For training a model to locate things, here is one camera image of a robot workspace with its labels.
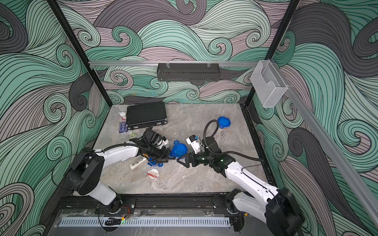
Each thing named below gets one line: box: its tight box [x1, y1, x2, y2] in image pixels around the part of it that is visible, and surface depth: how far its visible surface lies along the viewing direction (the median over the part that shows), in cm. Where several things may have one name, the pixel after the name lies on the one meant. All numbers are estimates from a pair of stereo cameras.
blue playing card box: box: [118, 121, 128, 134], surface depth 106 cm
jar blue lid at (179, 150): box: [169, 140, 189, 159], surface depth 81 cm
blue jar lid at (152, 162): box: [147, 156, 164, 167], surface depth 89 cm
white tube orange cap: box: [128, 153, 149, 170], surface depth 89 cm
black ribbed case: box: [126, 101, 168, 130], surface depth 109 cm
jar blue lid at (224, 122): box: [217, 116, 232, 129], surface depth 94 cm
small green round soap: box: [129, 131, 137, 139], surface depth 103 cm
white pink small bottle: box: [118, 111, 127, 122], surface depth 109 cm
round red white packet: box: [146, 168, 160, 182], surface depth 86 cm
